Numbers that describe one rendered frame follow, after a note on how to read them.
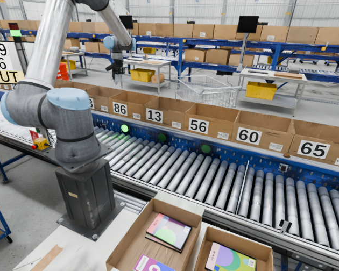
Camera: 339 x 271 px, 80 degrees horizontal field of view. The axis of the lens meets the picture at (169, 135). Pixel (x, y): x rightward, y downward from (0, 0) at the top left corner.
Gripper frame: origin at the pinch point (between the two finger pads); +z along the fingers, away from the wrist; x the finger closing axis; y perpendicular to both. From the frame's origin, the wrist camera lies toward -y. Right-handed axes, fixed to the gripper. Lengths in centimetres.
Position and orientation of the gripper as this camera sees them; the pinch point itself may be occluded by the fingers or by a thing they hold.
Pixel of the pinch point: (115, 83)
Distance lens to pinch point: 189.7
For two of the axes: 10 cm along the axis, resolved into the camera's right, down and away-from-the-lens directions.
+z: -0.7, 9.3, 3.7
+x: 3.4, -3.3, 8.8
